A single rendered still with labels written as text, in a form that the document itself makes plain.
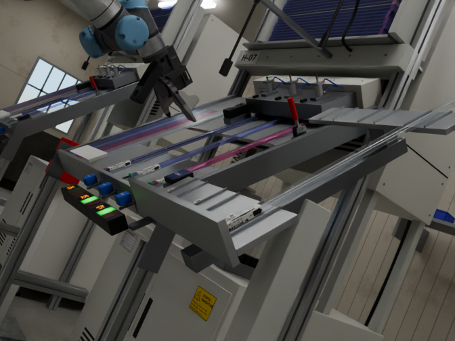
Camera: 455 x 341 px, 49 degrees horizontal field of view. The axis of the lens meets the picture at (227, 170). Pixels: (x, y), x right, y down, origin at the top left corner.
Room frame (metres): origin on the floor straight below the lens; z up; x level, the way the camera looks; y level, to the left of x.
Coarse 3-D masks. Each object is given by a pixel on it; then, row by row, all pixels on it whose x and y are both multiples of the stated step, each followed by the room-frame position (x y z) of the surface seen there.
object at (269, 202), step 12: (432, 108) 0.83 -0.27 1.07; (444, 108) 0.82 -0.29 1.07; (420, 120) 0.80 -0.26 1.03; (396, 132) 0.78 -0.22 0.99; (372, 144) 0.76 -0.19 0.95; (384, 144) 0.77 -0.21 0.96; (348, 156) 0.75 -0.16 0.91; (360, 156) 0.75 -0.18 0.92; (324, 168) 0.74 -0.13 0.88; (336, 168) 0.74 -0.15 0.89; (300, 180) 0.73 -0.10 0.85; (312, 180) 0.72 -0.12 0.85; (288, 192) 0.71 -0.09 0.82; (264, 204) 0.69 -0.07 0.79; (276, 204) 0.70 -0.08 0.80
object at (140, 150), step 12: (108, 156) 1.47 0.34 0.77; (120, 156) 1.45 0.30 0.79; (132, 156) 1.42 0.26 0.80; (156, 156) 1.36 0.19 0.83; (168, 156) 1.35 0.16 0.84; (120, 168) 1.31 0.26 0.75; (132, 168) 1.31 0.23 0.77; (168, 168) 1.25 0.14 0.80; (180, 168) 1.23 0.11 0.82; (204, 168) 1.19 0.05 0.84; (216, 168) 1.17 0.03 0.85; (144, 180) 1.20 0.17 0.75
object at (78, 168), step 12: (60, 156) 1.58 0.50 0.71; (72, 156) 1.47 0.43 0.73; (72, 168) 1.51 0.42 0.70; (84, 168) 1.39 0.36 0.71; (96, 168) 1.30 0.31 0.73; (108, 180) 1.24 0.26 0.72; (120, 180) 1.17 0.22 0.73; (120, 192) 1.19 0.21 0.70; (132, 192) 1.12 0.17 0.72; (144, 216) 1.11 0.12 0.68
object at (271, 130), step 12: (204, 108) 1.82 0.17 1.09; (216, 108) 1.78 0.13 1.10; (216, 120) 1.61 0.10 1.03; (264, 120) 1.49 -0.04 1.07; (288, 120) 1.43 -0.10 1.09; (300, 120) 1.41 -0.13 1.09; (204, 132) 1.53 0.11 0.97; (228, 132) 1.45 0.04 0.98; (240, 132) 1.42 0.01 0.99; (264, 132) 1.37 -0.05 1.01; (276, 132) 1.35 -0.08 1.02; (240, 144) 1.46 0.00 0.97; (264, 144) 1.29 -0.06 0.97; (276, 144) 1.25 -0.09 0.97
